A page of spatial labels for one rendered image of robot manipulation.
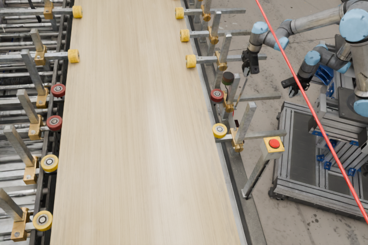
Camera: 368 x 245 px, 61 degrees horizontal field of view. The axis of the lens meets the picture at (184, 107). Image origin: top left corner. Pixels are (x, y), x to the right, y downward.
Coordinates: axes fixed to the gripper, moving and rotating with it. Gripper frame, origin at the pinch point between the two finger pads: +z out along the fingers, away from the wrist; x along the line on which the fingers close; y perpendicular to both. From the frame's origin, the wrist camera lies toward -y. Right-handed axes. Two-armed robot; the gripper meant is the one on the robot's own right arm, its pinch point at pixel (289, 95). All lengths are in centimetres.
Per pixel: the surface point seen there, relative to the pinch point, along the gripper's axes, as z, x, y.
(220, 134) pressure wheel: -8, -29, -53
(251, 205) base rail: 13, -62, -40
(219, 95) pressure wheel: -7.6, -1.4, -47.4
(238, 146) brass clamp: 0, -33, -42
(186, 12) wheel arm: -13, 73, -56
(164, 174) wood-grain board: -8, -48, -86
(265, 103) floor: 83, 59, 28
